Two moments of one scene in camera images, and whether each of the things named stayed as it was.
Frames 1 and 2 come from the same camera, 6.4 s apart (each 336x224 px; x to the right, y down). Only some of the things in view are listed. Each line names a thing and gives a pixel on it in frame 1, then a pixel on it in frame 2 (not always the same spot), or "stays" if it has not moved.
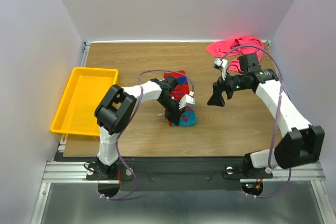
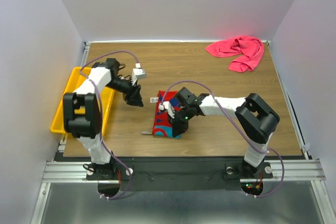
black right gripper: [216, 99] -> [178, 127]
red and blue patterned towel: [188, 115] -> [162, 125]
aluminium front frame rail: [64, 172] stays
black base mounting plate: [147, 174] stays
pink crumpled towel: [242, 45] stays
